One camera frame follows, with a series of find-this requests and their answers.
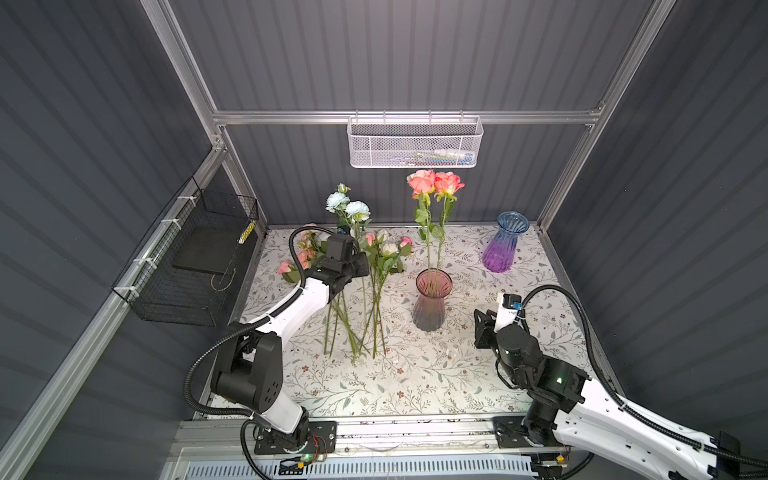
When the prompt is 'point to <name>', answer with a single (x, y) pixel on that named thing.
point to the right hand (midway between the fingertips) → (483, 315)
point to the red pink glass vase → (432, 286)
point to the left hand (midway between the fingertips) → (364, 258)
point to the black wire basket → (183, 273)
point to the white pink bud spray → (383, 256)
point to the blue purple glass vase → (499, 251)
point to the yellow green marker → (241, 239)
